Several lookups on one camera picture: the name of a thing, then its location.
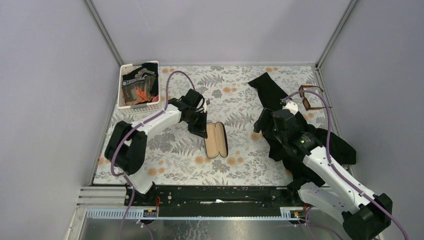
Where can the floral patterned table mat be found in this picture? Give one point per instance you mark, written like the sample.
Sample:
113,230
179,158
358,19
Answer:
177,157

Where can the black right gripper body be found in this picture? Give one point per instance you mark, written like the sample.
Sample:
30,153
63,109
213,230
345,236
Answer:
278,135

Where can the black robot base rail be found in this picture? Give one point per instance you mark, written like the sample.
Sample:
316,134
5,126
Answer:
188,198

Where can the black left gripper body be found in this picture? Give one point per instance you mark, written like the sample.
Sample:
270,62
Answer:
197,114

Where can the black glasses case tan lining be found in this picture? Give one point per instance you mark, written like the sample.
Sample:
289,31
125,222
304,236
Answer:
216,143

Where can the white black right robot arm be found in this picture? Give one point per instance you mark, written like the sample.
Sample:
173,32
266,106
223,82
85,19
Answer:
326,184

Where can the black cloth garment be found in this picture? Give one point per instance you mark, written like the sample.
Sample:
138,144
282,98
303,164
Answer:
270,95

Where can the grey slotted cable duct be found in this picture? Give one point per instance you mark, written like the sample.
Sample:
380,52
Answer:
274,213

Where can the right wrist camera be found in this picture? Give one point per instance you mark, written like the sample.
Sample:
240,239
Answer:
292,107

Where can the white perforated plastic basket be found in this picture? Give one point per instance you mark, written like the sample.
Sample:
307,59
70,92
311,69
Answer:
136,109

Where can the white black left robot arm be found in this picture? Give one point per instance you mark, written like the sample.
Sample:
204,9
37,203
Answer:
127,146

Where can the black orange clothes in basket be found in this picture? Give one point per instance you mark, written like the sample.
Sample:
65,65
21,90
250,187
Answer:
140,83

